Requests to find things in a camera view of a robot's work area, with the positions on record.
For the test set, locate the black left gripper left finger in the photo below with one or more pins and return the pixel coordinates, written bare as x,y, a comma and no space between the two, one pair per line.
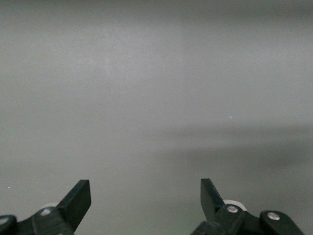
73,208

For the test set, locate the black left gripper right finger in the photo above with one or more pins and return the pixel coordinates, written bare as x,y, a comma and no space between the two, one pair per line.
212,203

